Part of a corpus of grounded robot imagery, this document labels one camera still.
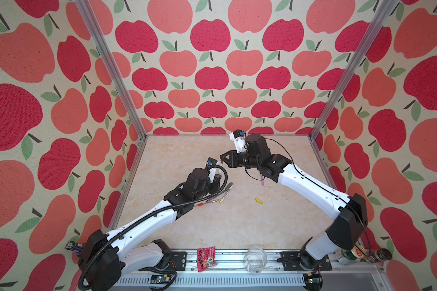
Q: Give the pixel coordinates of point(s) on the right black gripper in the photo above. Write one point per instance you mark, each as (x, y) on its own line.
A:
(230, 159)

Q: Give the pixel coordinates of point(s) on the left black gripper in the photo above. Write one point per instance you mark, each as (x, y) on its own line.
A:
(215, 185)

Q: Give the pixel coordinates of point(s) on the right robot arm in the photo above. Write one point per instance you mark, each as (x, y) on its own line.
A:
(349, 213)

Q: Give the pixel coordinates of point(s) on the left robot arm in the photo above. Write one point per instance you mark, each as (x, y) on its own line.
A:
(105, 258)

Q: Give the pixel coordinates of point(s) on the green pen cap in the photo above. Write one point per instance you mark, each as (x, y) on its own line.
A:
(228, 187)

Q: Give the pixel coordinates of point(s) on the red gel pen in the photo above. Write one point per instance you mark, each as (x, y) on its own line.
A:
(205, 203)

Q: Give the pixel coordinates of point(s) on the pink snack packet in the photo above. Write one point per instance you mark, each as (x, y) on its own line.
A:
(206, 258)

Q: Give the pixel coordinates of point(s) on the clear plastic cup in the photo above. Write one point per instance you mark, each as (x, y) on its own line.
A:
(255, 260)

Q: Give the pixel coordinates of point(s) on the purple bottle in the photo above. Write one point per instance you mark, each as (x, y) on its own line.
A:
(74, 247)

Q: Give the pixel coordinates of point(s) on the green drink can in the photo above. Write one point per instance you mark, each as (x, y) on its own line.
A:
(349, 257)

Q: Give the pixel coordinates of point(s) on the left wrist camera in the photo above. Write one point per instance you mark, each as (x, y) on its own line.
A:
(211, 168)

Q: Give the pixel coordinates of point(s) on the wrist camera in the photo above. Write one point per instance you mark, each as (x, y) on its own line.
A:
(238, 138)
(211, 168)

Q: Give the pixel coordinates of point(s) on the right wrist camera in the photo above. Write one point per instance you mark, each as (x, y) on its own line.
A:
(238, 138)

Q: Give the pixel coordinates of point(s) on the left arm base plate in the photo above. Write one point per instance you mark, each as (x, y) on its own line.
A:
(175, 261)

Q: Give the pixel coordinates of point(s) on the aluminium front rail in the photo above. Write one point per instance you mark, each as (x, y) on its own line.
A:
(231, 275)

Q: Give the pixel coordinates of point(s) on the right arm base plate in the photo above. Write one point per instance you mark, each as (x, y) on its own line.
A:
(294, 261)

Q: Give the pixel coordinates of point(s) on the left aluminium corner post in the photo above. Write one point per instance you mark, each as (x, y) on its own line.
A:
(90, 19)

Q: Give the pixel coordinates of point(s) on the aluminium corner post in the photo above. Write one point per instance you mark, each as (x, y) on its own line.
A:
(90, 19)
(381, 15)

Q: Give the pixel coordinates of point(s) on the right aluminium corner post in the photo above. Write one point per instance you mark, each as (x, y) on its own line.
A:
(381, 15)

